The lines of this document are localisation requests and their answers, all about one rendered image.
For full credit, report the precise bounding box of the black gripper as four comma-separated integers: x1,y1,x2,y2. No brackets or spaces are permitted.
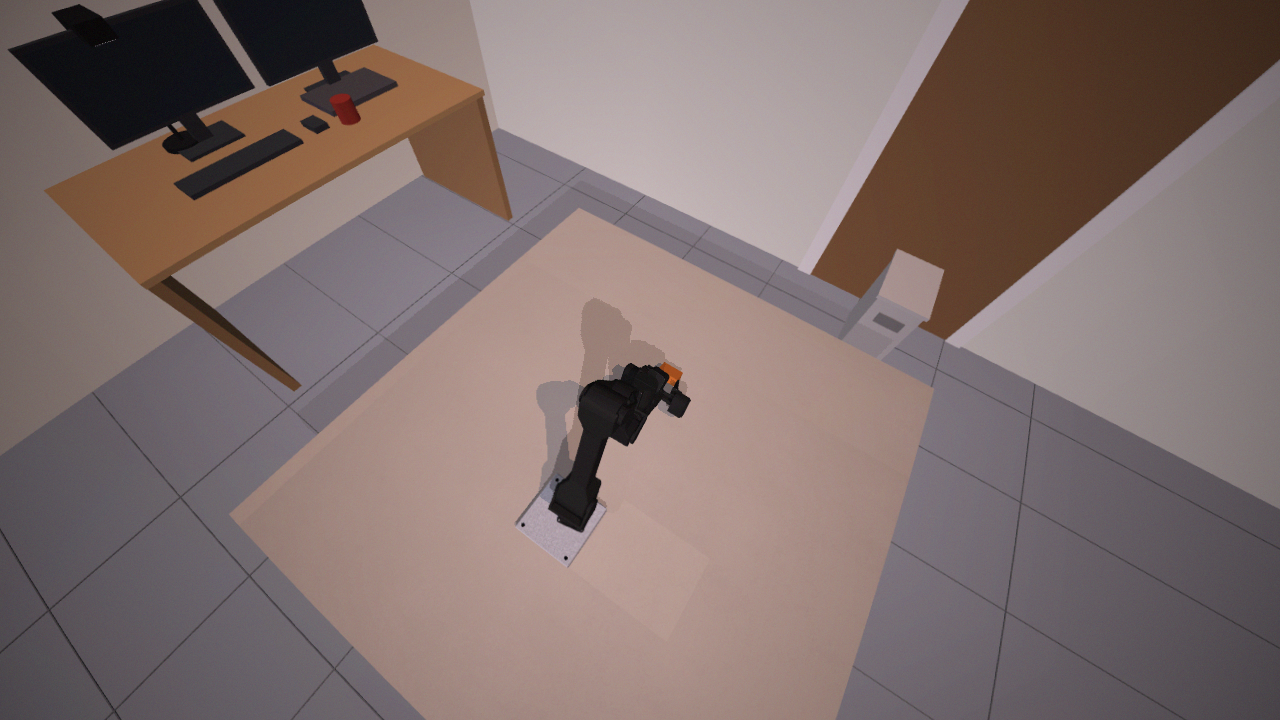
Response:
621,363,691,418

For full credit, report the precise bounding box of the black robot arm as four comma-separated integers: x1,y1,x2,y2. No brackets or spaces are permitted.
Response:
548,365,669,532

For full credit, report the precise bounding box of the orange block with dark square face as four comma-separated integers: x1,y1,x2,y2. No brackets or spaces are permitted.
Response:
659,363,684,386

